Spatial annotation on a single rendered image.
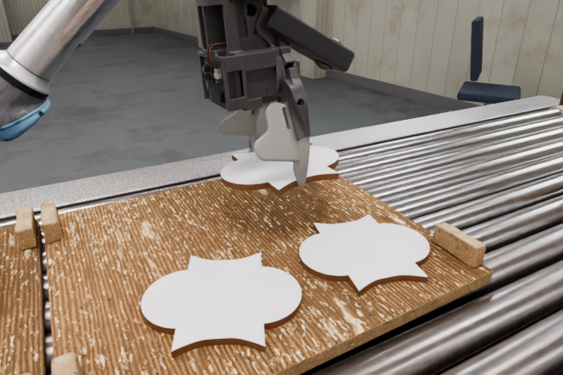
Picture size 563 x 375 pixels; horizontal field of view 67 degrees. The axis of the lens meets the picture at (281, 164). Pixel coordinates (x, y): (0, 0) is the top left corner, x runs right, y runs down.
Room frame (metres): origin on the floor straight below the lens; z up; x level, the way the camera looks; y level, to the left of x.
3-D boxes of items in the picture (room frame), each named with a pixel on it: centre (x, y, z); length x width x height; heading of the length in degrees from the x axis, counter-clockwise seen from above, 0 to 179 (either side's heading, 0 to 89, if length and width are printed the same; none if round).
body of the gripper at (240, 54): (0.45, 0.04, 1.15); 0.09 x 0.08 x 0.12; 119
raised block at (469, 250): (0.39, -0.19, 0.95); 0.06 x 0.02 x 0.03; 29
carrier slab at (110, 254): (0.42, 0.04, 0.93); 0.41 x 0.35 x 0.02; 119
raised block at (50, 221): (0.44, 0.28, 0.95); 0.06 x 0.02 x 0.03; 29
